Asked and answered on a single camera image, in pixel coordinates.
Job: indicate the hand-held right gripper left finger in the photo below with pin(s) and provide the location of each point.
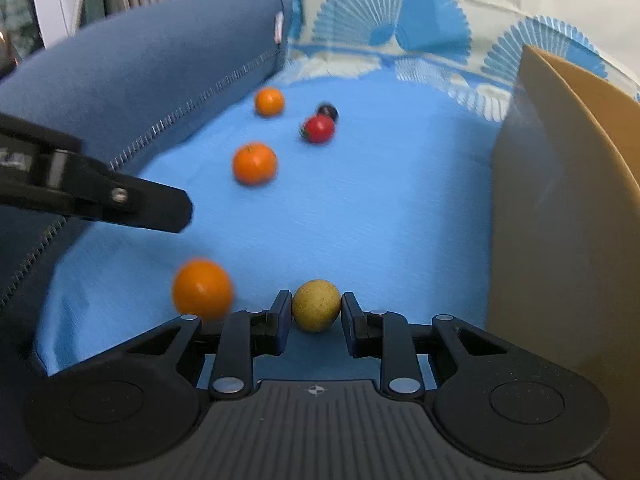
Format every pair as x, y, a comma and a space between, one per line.
282, 325

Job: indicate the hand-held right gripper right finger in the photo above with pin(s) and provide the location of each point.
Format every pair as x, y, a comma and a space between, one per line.
350, 327

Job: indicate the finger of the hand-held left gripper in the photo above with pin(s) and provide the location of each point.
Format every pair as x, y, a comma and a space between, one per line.
140, 205

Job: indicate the yellow-green round fruit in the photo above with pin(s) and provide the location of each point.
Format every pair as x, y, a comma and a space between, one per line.
316, 306

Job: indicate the brown cardboard box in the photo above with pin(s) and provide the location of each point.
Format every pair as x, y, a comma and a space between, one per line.
550, 210

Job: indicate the small orange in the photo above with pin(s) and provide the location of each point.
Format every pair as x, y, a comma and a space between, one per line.
270, 101
255, 163
202, 290

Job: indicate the red tomato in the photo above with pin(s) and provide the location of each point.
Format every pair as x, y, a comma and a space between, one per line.
317, 128

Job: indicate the dark purple plum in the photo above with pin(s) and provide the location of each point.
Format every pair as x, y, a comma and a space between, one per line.
328, 110

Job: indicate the white window frame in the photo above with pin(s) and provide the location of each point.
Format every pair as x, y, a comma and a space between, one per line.
52, 0

